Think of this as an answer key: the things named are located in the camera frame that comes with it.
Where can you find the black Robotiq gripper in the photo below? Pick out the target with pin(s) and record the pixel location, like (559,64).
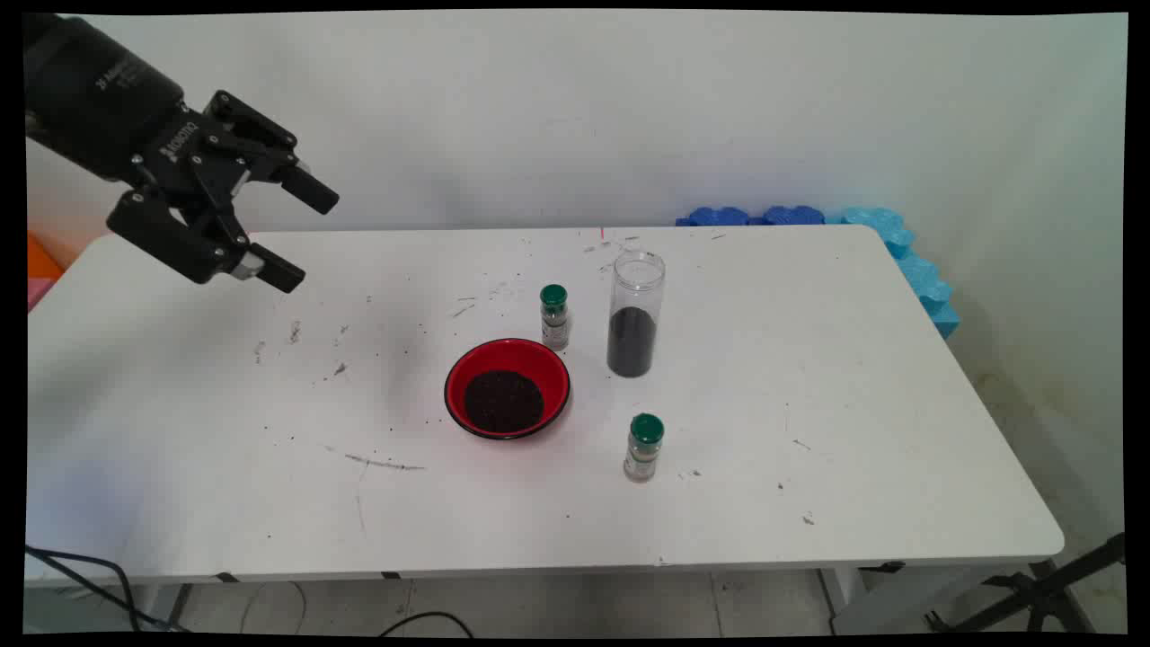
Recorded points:
(99,99)

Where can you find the tall clear jar black granules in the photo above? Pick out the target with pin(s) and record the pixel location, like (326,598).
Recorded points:
(633,346)

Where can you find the orange foam block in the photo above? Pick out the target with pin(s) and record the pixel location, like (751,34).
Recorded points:
(40,261)

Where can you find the pink foam block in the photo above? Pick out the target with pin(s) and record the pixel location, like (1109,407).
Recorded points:
(38,292)

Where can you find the red bowl black rim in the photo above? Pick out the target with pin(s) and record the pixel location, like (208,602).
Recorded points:
(467,368)

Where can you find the black granule pile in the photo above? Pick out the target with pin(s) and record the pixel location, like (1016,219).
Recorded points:
(503,402)

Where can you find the small spice bottle green cap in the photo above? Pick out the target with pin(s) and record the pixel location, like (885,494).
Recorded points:
(554,301)
(645,431)

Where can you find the white table leg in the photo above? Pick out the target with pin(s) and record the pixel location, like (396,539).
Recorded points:
(157,602)

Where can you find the dark blue foam mat piece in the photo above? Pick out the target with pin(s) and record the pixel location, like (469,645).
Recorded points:
(792,216)
(714,217)

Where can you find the light blue foam mat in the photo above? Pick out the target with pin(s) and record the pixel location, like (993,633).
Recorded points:
(916,270)

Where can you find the black tripod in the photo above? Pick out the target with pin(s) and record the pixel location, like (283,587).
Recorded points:
(1042,593)

